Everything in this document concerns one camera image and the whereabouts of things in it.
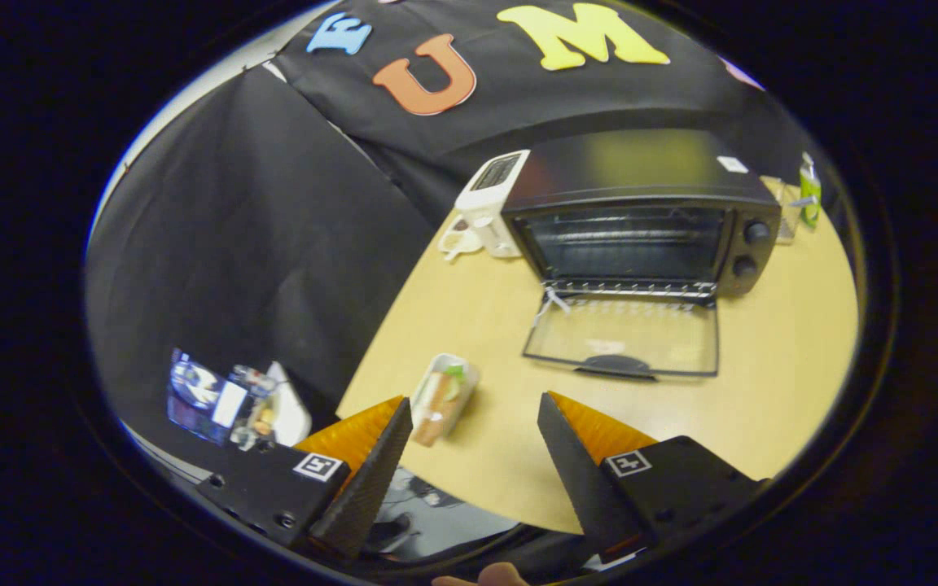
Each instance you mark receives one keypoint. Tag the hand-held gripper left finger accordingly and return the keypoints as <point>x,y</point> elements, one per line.
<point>367,480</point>

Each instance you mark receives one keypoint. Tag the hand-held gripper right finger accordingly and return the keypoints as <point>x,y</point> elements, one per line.
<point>579,480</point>

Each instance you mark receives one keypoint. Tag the sandwich with lettuce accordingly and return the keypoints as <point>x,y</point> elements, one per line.
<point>436,403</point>

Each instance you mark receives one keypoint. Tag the black toaster oven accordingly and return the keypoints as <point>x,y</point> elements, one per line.
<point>640,167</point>

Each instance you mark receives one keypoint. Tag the white rectangular food tray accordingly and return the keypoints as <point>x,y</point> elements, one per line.
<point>469,376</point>

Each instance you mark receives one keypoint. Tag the white pop-up toaster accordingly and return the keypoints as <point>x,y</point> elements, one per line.
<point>492,195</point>

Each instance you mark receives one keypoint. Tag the white cup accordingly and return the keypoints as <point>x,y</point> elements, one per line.
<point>459,240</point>

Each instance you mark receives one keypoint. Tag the clear drinking glass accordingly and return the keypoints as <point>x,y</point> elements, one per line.
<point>788,216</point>

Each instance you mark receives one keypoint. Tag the clear bottle with green label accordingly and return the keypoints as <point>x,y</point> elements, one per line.
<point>809,194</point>

